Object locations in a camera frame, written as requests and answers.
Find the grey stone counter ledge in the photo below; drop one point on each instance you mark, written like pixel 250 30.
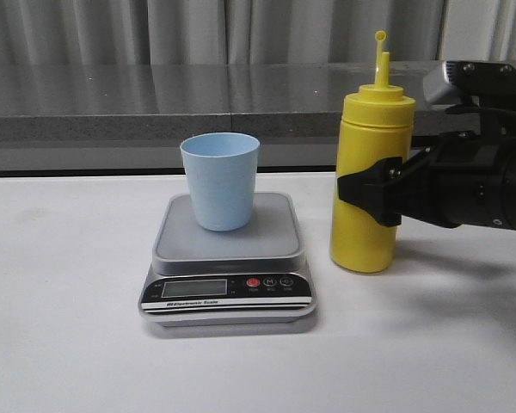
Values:
pixel 130 119

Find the silver electronic kitchen scale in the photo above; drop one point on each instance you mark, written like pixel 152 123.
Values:
pixel 257 274

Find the grey pleated curtain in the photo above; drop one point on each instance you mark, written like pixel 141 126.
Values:
pixel 251 32

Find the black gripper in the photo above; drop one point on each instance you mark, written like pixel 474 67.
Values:
pixel 466 179

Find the light blue plastic cup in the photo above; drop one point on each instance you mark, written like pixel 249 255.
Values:
pixel 220 170

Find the yellow squeeze bottle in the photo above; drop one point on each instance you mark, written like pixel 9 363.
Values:
pixel 377 122

